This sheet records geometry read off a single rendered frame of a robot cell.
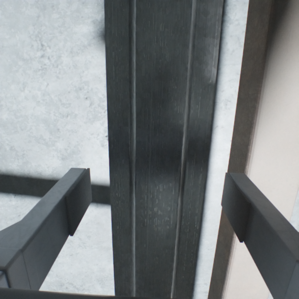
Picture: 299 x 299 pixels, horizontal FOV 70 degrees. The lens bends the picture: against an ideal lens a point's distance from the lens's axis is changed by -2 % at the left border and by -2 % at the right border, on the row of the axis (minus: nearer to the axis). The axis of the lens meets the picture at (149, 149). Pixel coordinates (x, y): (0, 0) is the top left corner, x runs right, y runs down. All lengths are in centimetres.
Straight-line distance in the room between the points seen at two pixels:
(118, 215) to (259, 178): 15
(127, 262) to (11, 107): 49
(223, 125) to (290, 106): 31
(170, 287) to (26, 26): 54
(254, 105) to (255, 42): 6
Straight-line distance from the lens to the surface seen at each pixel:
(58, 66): 55
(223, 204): 17
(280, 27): 23
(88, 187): 16
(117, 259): 19
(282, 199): 27
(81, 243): 70
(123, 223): 17
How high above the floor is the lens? 50
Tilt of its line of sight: 72 degrees down
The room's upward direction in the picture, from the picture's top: 174 degrees counter-clockwise
